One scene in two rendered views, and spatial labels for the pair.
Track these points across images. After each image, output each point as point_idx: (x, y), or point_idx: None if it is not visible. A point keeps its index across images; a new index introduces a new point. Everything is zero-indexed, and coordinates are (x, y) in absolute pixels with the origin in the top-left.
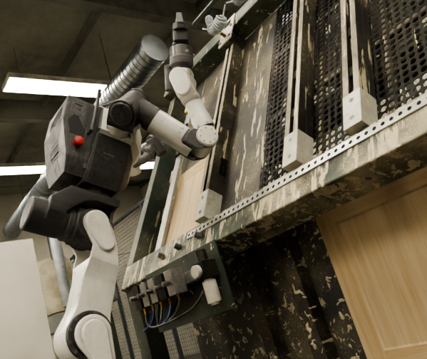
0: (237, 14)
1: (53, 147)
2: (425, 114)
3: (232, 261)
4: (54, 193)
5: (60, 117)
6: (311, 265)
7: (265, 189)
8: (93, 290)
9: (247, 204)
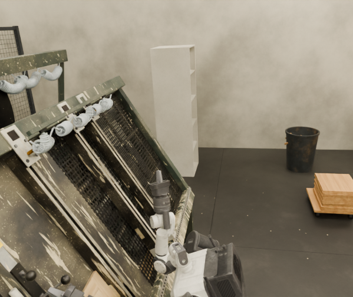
0: (19, 129)
1: (243, 287)
2: (182, 229)
3: None
4: None
5: (238, 261)
6: None
7: (166, 274)
8: None
9: (164, 287)
